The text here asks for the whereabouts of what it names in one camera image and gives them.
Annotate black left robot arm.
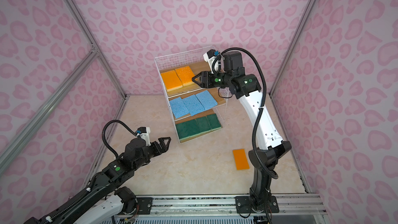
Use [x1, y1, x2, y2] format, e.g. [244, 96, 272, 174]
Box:
[26, 120, 171, 224]

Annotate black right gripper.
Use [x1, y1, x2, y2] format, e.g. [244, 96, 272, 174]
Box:
[192, 71, 234, 89]

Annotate white wire wooden shelf rack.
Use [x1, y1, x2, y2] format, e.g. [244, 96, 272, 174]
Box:
[154, 46, 229, 144]

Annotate green sponge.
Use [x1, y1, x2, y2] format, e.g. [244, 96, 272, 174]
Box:
[186, 119, 201, 137]
[206, 114, 222, 131]
[176, 121, 194, 142]
[196, 116, 211, 134]

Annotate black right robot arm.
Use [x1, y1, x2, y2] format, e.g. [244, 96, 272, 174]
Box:
[192, 47, 292, 220]

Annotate orange sponge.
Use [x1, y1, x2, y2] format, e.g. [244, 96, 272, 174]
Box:
[161, 70, 183, 92]
[175, 66, 195, 87]
[233, 149, 250, 171]

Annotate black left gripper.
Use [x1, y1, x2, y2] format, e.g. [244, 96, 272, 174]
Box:
[134, 135, 171, 172]

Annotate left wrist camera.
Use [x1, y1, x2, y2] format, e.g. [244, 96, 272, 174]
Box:
[136, 127, 151, 146]

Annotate blue sponge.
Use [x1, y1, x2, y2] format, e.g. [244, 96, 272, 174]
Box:
[182, 95, 204, 116]
[170, 97, 189, 119]
[195, 90, 218, 111]

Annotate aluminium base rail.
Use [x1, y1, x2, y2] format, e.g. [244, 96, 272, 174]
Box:
[57, 193, 332, 224]

